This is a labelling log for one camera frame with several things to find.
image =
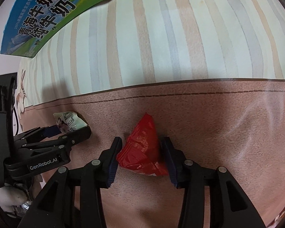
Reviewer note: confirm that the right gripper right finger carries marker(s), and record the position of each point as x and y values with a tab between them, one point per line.
229	204

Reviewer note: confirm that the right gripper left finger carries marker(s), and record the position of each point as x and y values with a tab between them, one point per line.
72	198

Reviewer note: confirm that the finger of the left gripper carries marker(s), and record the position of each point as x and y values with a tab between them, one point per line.
38	134
61	141

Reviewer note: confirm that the red triangular snack packet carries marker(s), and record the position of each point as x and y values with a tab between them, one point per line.
141	152

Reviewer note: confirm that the white cookie packet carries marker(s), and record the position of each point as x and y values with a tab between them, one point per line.
69	121

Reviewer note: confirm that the striped pink quilt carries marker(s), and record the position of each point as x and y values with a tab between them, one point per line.
211	73

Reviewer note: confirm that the cardboard milk box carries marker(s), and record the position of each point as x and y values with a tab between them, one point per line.
32	23

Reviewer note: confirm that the white gloved left hand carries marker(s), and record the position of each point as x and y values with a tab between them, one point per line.
15	201

